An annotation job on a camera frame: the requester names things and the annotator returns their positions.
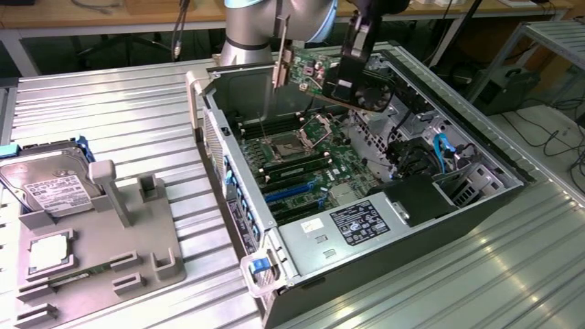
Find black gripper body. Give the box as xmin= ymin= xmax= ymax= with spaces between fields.
xmin=353 ymin=0 xmax=412 ymax=18

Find green graphics card black fan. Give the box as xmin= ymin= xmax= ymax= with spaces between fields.
xmin=272 ymin=15 xmax=397 ymax=114

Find metal socket cover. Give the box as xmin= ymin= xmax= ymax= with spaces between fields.
xmin=296 ymin=114 xmax=343 ymax=145

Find silver perforated disk bay cage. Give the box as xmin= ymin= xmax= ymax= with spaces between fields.
xmin=347 ymin=102 xmax=440 ymax=172

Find black RAM slot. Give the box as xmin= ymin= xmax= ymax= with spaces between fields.
xmin=240 ymin=115 xmax=302 ymax=134
xmin=244 ymin=121 xmax=307 ymax=141

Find thin metal locking lever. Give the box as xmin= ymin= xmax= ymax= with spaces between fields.
xmin=258 ymin=112 xmax=272 ymax=142

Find CPU socket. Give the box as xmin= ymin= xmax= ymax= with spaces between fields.
xmin=270 ymin=134 xmax=318 ymax=161

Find green motherboard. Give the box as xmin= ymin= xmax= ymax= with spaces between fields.
xmin=238 ymin=109 xmax=381 ymax=226

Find black box device on floor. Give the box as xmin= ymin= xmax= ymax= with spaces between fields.
xmin=475 ymin=67 xmax=541 ymax=116

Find RAM stick with label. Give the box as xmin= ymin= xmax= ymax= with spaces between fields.
xmin=263 ymin=159 xmax=333 ymax=183

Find silver chipset heatsink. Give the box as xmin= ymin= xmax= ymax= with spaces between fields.
xmin=330 ymin=183 xmax=363 ymax=204

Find blue expansion slot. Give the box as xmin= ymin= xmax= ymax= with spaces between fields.
xmin=264 ymin=180 xmax=318 ymax=204

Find black plastic air shroud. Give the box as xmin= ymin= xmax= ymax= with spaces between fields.
xmin=368 ymin=174 xmax=459 ymax=228

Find black expansion slot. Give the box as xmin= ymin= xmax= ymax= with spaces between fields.
xmin=270 ymin=198 xmax=322 ymax=214
xmin=274 ymin=205 xmax=327 ymax=224

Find black chair base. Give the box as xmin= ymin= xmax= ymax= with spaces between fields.
xmin=75 ymin=33 xmax=174 ymax=69

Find silver power supply unit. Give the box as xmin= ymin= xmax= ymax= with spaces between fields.
xmin=276 ymin=192 xmax=415 ymax=278

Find open black PC case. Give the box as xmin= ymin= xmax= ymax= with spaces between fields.
xmin=186 ymin=40 xmax=539 ymax=328

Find silver hard disk white label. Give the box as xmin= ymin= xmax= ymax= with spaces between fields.
xmin=0 ymin=149 xmax=104 ymax=219

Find grey plastic parts rack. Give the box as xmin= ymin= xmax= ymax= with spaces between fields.
xmin=0 ymin=159 xmax=188 ymax=329

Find silver CPU chip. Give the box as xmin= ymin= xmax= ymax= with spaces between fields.
xmin=26 ymin=234 xmax=75 ymax=272

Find green RAM stick bare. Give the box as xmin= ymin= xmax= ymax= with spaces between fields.
xmin=46 ymin=265 xmax=114 ymax=285

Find blue flat wire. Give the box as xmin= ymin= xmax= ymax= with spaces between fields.
xmin=432 ymin=132 xmax=459 ymax=176

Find metal slat shelf frame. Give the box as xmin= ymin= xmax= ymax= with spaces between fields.
xmin=471 ymin=19 xmax=585 ymax=103

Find thin hanging cable metal plug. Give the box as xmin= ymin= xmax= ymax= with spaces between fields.
xmin=171 ymin=0 xmax=192 ymax=62

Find wooden desk white frame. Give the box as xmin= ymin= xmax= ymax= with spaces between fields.
xmin=0 ymin=0 xmax=575 ymax=78

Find black floor cables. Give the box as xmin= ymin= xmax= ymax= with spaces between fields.
xmin=500 ymin=97 xmax=585 ymax=172

